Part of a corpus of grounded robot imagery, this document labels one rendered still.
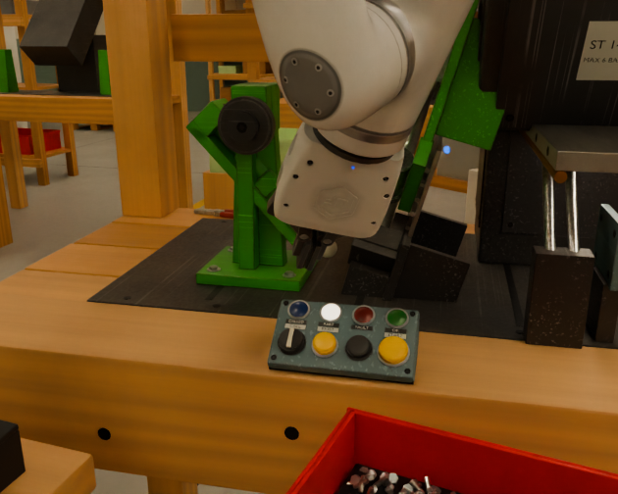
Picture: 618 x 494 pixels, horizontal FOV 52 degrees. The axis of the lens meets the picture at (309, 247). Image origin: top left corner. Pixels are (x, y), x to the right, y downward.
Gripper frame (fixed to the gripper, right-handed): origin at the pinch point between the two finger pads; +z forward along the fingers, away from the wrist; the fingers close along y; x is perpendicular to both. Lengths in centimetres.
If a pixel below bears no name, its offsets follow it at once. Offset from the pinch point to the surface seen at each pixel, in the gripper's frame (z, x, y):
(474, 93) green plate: -9.1, 21.1, 17.5
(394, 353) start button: 2.9, -9.1, 9.7
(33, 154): 370, 391, -160
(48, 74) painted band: 638, 861, -287
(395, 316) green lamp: 3.1, -4.4, 10.2
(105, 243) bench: 44, 33, -26
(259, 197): 13.7, 20.1, -3.7
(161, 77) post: 30, 65, -23
